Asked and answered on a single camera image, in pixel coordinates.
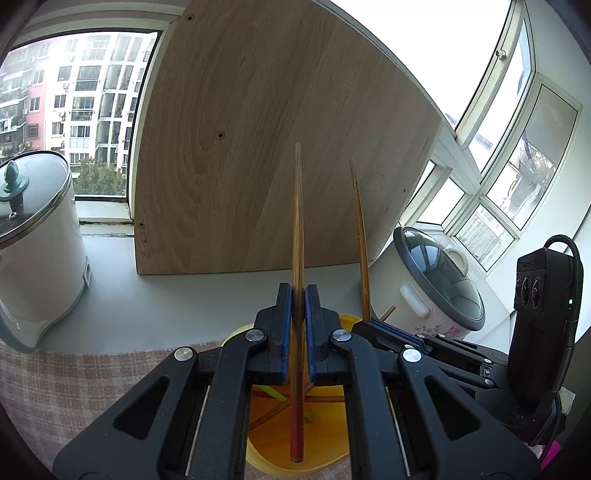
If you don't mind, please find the white teal electric pot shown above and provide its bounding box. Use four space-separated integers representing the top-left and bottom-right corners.
0 150 93 354

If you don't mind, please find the black cable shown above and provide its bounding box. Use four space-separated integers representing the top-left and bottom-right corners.
542 234 581 352

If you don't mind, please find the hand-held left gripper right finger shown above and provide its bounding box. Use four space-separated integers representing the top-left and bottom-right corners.
305 285 540 480

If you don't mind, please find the light wooden board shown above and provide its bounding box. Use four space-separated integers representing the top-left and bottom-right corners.
131 0 444 276

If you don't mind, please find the green plastic utensil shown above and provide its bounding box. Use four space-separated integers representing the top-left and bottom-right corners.
255 384 315 423

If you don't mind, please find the floral white slow cooker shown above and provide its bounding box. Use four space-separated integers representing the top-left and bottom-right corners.
369 225 509 342

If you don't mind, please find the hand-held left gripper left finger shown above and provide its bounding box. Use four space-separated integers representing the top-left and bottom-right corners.
52 282 294 480

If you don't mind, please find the pink checked cloth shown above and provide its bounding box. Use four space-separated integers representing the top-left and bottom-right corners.
0 340 356 480

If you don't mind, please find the white window frame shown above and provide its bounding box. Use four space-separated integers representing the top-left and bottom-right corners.
0 0 591 278

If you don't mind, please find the yellow plastic container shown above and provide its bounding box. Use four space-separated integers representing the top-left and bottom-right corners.
221 314 402 472

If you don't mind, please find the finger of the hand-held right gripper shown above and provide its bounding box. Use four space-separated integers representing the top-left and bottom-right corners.
372 320 506 367
352 322 485 388

